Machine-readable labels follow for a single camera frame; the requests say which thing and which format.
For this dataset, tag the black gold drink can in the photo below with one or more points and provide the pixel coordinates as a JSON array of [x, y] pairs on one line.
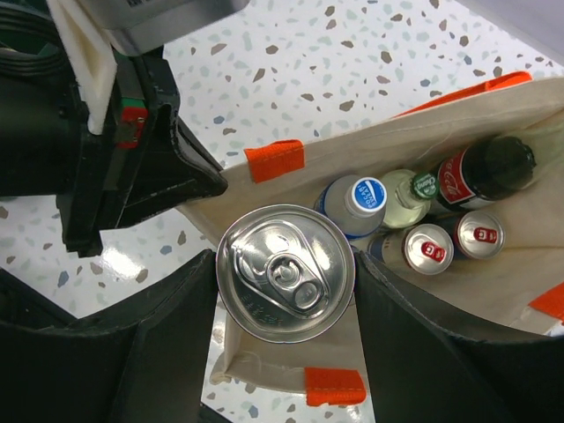
[[285, 273]]

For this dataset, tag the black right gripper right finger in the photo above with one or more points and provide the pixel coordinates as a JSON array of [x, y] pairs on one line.
[[428, 361]]

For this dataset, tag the silver blue energy can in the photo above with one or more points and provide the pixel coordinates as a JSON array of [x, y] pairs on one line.
[[476, 235], [425, 249]]

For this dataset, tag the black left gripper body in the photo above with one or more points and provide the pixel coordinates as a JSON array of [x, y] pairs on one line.
[[46, 147]]

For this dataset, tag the dark cola glass bottle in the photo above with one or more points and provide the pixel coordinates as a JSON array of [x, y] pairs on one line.
[[482, 174]]

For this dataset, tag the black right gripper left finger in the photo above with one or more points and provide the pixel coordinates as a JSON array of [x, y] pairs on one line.
[[139, 360]]

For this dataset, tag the beige canvas bag orange handles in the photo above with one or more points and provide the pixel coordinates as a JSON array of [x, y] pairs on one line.
[[513, 289]]

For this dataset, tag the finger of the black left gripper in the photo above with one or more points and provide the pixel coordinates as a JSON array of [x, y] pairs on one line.
[[175, 169]]

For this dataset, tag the clear green-cap glass bottle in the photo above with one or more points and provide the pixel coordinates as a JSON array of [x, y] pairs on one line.
[[410, 196]]

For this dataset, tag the blue label water bottle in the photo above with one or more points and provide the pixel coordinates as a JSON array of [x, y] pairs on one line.
[[356, 204]]

